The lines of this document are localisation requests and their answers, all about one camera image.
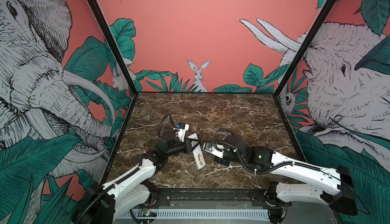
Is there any white remote control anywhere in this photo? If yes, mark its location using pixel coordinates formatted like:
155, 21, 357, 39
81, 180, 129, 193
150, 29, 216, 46
188, 133, 206, 170

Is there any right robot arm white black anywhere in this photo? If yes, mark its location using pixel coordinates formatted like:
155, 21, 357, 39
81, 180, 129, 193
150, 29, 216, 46
203, 132, 358, 216

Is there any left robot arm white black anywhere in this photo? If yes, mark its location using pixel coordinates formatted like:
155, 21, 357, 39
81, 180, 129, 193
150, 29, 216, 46
73, 122, 206, 224

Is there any small green circuit board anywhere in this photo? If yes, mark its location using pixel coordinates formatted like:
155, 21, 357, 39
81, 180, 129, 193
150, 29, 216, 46
138, 209, 157, 219

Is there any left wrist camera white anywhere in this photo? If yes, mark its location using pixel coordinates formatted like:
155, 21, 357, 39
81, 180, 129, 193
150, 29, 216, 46
174, 122, 189, 142

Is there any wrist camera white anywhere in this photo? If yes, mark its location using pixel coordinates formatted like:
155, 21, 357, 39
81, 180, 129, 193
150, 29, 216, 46
174, 122, 189, 142
203, 143, 224, 159

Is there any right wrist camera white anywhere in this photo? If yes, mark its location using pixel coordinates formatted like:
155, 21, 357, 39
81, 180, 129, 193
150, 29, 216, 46
203, 143, 224, 159

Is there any black mounting rail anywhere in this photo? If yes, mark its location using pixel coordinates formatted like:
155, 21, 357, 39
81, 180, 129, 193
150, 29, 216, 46
146, 188, 291, 208

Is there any white slotted cable duct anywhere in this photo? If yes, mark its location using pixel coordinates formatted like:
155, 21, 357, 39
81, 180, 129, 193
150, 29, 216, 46
119, 209, 270, 221

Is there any left black frame post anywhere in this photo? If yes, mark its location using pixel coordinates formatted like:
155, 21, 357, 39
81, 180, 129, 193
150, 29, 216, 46
76, 0, 139, 96

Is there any black frame post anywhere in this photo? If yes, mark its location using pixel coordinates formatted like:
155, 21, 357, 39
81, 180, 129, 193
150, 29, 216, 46
76, 0, 139, 96
273, 0, 337, 97

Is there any right black frame post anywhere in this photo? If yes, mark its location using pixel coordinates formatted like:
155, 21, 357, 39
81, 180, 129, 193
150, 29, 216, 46
273, 0, 337, 97

